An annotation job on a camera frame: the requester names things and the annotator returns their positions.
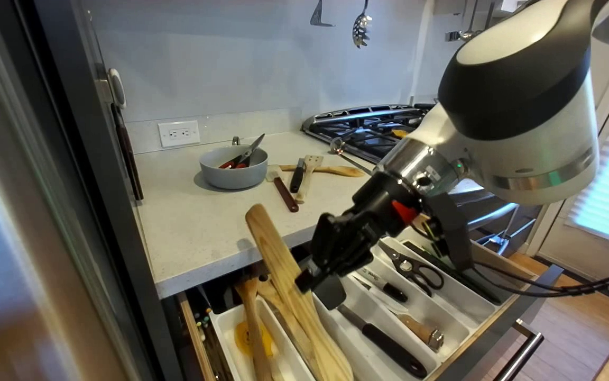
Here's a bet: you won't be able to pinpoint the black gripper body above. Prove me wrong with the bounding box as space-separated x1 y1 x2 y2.
311 169 426 275

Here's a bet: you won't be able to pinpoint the wide wooden spatula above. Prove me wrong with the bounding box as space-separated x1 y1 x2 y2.
242 204 354 381

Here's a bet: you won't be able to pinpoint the long wooden spatula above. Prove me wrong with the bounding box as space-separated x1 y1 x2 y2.
254 278 320 381

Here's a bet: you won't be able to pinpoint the flat wooden spatula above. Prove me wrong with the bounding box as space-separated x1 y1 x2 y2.
276 164 363 179

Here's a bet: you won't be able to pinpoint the slotted wooden spatula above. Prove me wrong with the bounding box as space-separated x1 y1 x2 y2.
298 155 325 205

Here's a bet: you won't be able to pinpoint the black turner spatula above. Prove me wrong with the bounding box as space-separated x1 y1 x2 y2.
335 303 428 381

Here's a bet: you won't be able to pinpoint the wooden drawer steel front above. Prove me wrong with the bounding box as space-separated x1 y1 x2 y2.
176 204 564 381

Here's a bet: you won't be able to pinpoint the hanging metal spatula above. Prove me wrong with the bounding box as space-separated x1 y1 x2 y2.
308 0 334 30

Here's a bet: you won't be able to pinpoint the black scissors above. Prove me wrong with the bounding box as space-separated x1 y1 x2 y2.
376 242 445 296

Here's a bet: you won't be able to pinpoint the wooden spoon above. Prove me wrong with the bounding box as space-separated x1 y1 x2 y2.
235 274 276 381

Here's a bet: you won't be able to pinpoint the stainless steel gas range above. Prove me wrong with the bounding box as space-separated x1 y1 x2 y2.
299 101 588 260

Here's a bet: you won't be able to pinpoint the grey bowl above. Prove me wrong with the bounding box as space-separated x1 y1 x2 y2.
196 143 271 192

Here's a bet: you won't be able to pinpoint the hanging slotted spoon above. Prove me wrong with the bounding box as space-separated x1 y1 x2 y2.
351 0 373 51

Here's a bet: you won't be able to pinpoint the hanging metal ladle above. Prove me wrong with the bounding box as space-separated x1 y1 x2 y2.
445 7 477 42

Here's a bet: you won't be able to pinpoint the stainless steel refrigerator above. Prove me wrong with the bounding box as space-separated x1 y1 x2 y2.
0 0 131 381

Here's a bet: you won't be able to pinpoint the small black-handled tool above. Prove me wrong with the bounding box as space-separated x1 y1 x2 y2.
354 267 409 304

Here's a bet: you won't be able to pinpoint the yellow silicone spatula wooden handle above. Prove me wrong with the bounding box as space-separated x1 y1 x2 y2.
233 320 278 363

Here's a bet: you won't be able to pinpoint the black-handled utensil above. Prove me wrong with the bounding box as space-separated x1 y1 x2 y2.
288 157 308 197

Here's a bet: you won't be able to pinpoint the brown-handled utensil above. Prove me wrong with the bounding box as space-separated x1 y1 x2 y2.
269 168 299 213

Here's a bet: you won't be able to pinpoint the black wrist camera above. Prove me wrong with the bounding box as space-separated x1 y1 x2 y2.
423 192 477 274

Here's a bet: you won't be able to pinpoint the wooden-handled tool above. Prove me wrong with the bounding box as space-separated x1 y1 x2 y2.
394 313 445 353

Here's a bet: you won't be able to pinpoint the red-handled utensil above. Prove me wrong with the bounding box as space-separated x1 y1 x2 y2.
217 155 246 171

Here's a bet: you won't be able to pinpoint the white wall outlet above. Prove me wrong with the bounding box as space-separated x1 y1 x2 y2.
156 119 202 150

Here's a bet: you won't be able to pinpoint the silver drawer handle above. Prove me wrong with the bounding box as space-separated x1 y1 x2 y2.
492 320 545 381

